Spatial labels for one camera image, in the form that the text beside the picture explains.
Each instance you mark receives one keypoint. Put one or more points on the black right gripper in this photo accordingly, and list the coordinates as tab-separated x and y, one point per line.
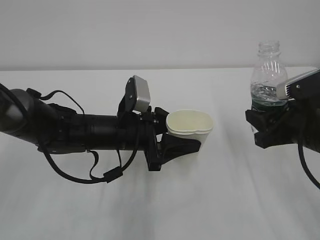
284	126

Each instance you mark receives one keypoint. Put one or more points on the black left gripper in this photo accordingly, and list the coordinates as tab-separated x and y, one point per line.
169	148

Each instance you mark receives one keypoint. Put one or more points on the white paper cup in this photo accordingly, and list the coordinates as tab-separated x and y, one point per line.
189	124

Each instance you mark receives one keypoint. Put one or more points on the clear water bottle green label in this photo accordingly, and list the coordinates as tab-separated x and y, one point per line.
267	73

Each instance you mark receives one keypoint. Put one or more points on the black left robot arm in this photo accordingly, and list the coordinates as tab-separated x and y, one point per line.
26	115

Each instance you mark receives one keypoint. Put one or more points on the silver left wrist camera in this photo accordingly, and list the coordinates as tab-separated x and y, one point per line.
136	96

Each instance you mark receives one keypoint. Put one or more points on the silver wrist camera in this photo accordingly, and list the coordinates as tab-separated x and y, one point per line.
136	96
303	86

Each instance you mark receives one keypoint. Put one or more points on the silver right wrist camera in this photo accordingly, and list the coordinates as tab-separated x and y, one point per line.
303	86

